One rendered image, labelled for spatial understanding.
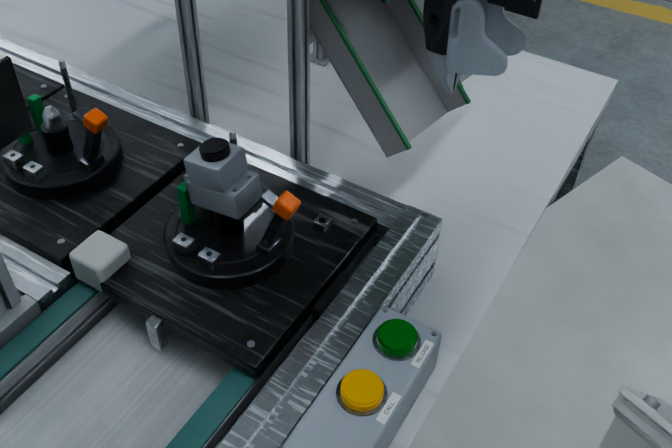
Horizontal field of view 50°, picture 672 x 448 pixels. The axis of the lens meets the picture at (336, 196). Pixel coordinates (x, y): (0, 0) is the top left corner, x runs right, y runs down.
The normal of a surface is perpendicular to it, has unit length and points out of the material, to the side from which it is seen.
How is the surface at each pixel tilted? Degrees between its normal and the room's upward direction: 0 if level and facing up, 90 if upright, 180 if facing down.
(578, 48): 0
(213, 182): 91
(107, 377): 0
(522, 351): 0
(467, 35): 93
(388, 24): 45
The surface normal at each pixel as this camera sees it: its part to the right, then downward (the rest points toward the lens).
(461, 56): -0.52, 0.61
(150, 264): 0.03, -0.74
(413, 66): 0.55, -0.20
